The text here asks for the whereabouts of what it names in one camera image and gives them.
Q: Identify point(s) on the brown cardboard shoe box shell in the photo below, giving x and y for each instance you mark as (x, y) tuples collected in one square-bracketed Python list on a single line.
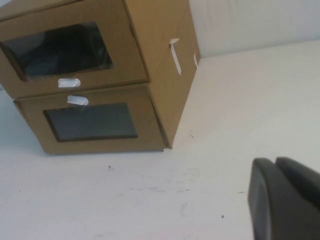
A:
[(170, 100)]

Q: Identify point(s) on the white tape strip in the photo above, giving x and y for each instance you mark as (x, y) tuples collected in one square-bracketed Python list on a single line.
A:
[(175, 57), (195, 60)]

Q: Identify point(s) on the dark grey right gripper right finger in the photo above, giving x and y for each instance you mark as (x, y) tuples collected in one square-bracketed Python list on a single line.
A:
[(300, 172)]

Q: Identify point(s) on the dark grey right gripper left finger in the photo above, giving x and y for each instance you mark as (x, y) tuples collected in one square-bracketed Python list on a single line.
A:
[(280, 205)]

